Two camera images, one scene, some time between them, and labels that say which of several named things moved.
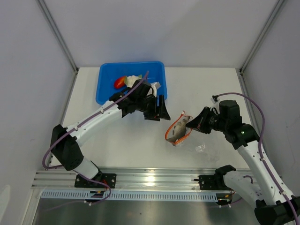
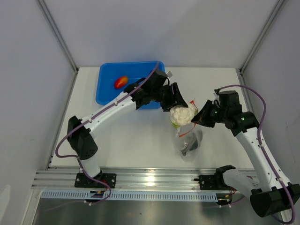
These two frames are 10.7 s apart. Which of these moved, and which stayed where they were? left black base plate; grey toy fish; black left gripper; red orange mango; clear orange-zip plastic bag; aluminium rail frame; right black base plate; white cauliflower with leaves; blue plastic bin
Moved: black left gripper; grey toy fish; white cauliflower with leaves; clear orange-zip plastic bag
Stayed: left black base plate; aluminium rail frame; red orange mango; blue plastic bin; right black base plate
